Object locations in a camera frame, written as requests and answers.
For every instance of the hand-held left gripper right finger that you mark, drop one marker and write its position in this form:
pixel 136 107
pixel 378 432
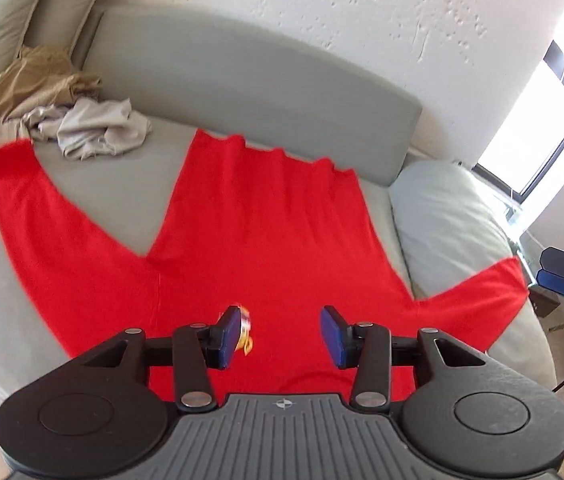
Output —
pixel 333 337

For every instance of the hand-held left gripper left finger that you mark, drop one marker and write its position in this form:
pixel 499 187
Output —
pixel 229 335

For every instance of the red shirt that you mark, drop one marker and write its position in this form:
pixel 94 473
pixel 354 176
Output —
pixel 262 235

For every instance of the large grey bolster pillow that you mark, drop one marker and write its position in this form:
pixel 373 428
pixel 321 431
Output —
pixel 452 230

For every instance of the black-framed window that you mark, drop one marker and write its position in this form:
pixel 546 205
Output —
pixel 547 120

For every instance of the grey sofa bed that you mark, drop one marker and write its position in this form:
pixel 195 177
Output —
pixel 112 180

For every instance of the grey-beige crumpled garment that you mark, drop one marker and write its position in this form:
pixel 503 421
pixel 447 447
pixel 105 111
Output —
pixel 102 130

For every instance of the grey sofa backrest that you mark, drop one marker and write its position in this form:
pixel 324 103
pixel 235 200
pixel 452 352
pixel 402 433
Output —
pixel 242 85

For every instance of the tan crumpled garment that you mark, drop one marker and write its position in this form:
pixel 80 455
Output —
pixel 37 80

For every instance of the narrow olive cushion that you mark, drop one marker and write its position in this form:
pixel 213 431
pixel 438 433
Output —
pixel 72 0

